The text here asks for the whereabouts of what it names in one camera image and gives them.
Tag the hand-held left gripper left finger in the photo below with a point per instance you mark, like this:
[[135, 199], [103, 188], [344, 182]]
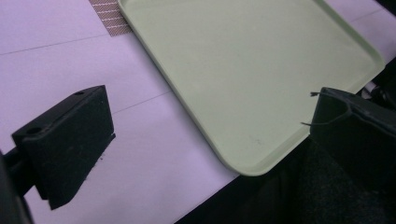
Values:
[[67, 146]]

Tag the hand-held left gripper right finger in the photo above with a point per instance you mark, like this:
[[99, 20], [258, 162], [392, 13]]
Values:
[[351, 137]]

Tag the dark cloth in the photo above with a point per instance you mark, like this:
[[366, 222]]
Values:
[[295, 193]]

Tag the pale green plastic tray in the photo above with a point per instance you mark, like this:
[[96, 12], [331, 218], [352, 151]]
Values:
[[249, 77]]

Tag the brown woven mat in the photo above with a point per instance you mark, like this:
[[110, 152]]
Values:
[[109, 15]]

